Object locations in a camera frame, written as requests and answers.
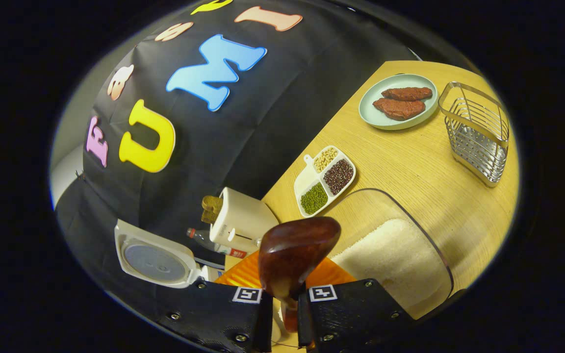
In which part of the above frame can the white rice cooker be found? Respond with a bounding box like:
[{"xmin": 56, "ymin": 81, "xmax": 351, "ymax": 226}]
[{"xmin": 114, "ymin": 219, "xmax": 227, "ymax": 289}]

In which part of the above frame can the red meat piece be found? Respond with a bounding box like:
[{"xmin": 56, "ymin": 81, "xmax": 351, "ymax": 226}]
[
  {"xmin": 373, "ymin": 98, "xmax": 426, "ymax": 121},
  {"xmin": 381, "ymin": 87, "xmax": 433, "ymax": 102}
]

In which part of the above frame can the pale green plate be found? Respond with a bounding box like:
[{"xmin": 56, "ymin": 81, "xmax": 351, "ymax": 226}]
[{"xmin": 359, "ymin": 74, "xmax": 439, "ymax": 130}]

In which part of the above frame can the clear plastic water bottle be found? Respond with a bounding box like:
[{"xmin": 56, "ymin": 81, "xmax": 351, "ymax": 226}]
[{"xmin": 186, "ymin": 227, "xmax": 248, "ymax": 259}]

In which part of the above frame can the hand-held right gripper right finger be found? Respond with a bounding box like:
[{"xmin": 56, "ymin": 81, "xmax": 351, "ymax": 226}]
[{"xmin": 296, "ymin": 257, "xmax": 415, "ymax": 351}]

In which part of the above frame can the dark wooden spoon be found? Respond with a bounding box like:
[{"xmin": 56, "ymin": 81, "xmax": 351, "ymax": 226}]
[{"xmin": 258, "ymin": 217, "xmax": 342, "ymax": 334}]

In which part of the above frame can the white divided dish of beans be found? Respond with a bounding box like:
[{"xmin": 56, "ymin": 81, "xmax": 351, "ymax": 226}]
[{"xmin": 293, "ymin": 146, "xmax": 357, "ymax": 218}]

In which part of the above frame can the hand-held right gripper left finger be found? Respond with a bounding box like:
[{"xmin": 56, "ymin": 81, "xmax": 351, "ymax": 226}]
[{"xmin": 155, "ymin": 250, "xmax": 274, "ymax": 353}]

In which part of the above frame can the clear container of rice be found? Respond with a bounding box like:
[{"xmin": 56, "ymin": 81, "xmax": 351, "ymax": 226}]
[{"xmin": 329, "ymin": 189, "xmax": 455, "ymax": 319}]

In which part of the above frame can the black backdrop cloth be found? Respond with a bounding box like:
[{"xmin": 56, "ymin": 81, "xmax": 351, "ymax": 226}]
[{"xmin": 54, "ymin": 0, "xmax": 420, "ymax": 314}]

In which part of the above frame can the metal wire chopstick holder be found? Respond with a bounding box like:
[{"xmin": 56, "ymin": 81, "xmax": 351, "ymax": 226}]
[{"xmin": 438, "ymin": 81, "xmax": 510, "ymax": 188}]

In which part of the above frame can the white toaster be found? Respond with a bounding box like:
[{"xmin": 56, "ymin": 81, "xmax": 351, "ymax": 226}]
[{"xmin": 209, "ymin": 187, "xmax": 279, "ymax": 254}]

